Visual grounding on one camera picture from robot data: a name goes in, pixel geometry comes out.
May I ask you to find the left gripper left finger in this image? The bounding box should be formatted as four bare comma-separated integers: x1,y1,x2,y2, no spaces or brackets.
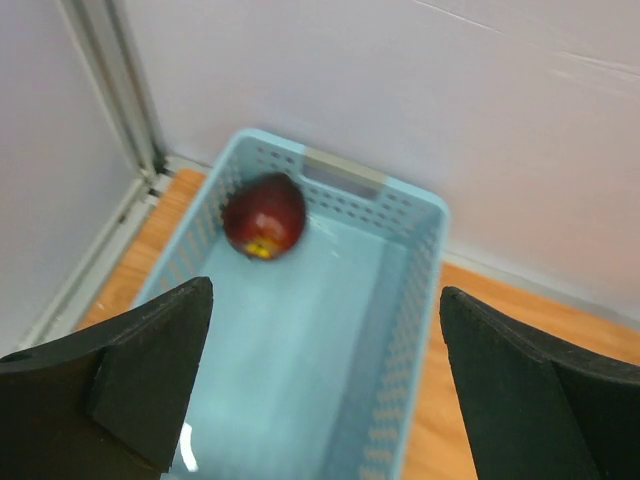
1,277,214,479

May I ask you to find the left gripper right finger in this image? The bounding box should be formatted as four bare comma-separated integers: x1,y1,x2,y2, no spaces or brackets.
439,286,639,479

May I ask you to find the dark red fake apple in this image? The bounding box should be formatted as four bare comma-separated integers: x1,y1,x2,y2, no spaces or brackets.
222,172,307,261

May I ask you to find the light blue plastic basket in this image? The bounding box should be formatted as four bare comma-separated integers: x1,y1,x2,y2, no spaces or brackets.
137,129,450,479

